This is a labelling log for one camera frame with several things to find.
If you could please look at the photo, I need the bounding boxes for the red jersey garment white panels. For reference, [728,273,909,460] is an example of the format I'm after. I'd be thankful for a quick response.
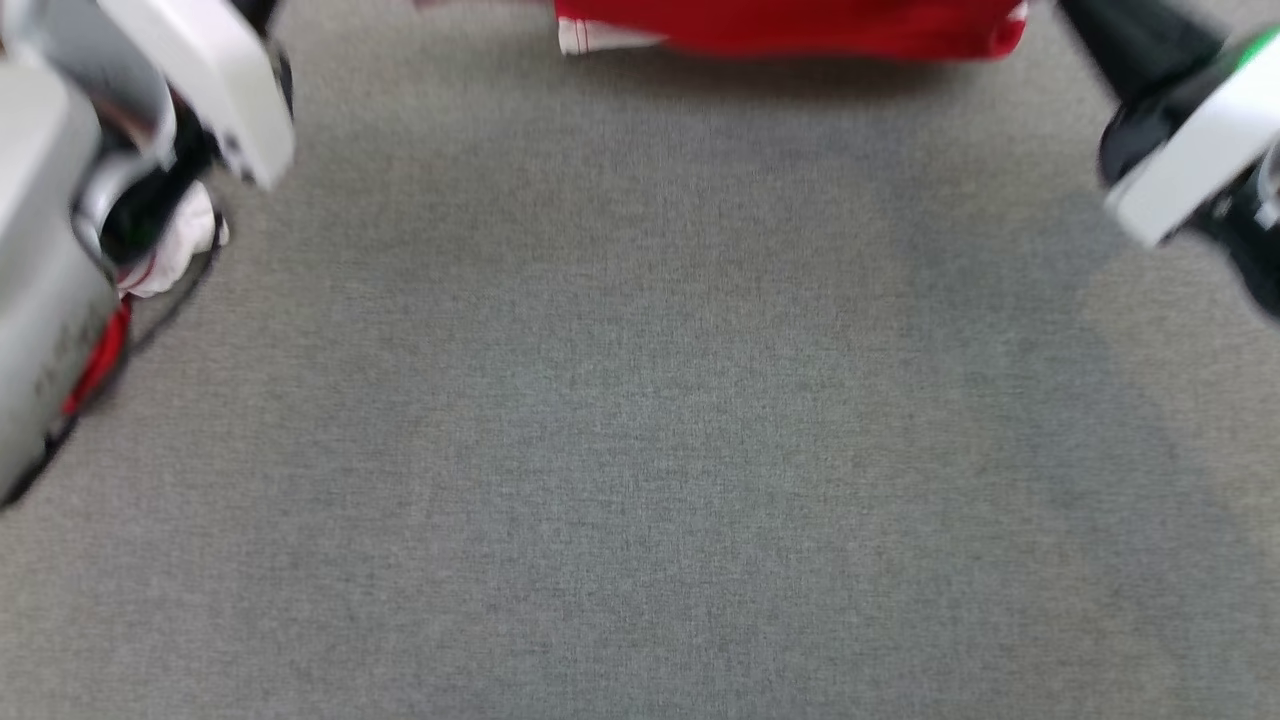
[60,180,232,421]

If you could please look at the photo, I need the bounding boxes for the red garment white stripes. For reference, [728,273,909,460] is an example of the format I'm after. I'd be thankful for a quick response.
[555,0,1031,59]

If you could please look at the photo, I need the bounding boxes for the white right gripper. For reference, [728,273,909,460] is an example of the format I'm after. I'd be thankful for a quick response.
[1058,0,1280,249]

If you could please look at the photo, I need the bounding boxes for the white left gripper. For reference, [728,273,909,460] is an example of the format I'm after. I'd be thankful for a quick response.
[100,0,297,192]

